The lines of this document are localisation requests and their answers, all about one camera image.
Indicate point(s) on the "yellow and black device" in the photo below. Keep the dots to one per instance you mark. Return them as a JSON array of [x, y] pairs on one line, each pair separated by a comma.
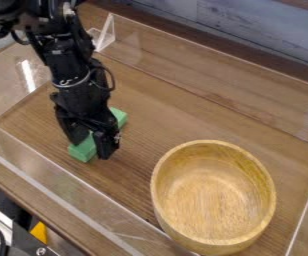
[[26, 237]]

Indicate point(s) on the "clear acrylic corner bracket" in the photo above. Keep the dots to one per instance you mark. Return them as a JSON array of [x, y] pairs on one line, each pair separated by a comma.
[[104, 37]]

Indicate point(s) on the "brown wooden bowl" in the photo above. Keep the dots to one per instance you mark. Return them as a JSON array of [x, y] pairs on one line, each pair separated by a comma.
[[215, 197]]

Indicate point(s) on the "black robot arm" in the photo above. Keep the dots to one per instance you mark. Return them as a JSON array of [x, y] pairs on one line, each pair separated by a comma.
[[48, 25]]

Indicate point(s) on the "green rectangular block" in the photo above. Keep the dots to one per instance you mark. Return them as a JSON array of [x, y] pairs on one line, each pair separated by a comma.
[[85, 151]]

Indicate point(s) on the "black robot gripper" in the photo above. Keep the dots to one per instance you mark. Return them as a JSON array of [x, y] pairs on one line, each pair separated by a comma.
[[84, 113]]

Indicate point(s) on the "clear acrylic enclosure walls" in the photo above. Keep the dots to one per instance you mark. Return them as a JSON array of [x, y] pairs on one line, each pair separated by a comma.
[[184, 92]]

